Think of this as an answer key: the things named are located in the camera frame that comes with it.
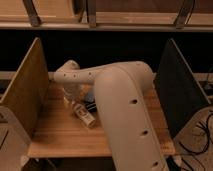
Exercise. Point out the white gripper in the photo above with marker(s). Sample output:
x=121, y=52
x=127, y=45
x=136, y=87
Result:
x=71, y=93

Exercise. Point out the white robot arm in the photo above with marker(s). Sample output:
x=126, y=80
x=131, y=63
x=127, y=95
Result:
x=119, y=96

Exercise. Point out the blue small object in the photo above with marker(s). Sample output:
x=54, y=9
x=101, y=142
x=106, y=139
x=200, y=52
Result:
x=89, y=97

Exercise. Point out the black rectangular box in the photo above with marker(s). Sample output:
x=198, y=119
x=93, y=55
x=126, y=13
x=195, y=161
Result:
x=91, y=106

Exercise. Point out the left wooden divider panel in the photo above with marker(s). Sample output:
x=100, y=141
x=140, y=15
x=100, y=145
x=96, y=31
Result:
x=23, y=98

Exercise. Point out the wooden shelf above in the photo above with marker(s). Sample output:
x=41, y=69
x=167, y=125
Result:
x=108, y=15

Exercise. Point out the right dark divider panel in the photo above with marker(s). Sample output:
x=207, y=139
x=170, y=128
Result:
x=179, y=93

